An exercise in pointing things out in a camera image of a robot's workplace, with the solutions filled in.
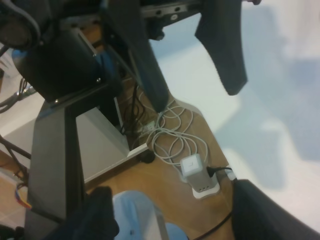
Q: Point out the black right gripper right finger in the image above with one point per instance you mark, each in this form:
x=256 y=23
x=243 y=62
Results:
x=219 y=31

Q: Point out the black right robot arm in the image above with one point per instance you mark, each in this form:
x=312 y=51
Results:
x=68 y=51

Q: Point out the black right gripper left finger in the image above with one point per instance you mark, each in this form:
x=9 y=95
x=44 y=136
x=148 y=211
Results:
x=125 y=18

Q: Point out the white power strip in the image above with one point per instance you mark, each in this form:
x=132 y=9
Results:
x=203 y=186

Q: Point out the white cube charger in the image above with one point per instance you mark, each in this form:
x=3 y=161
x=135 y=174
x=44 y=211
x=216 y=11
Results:
x=191 y=165

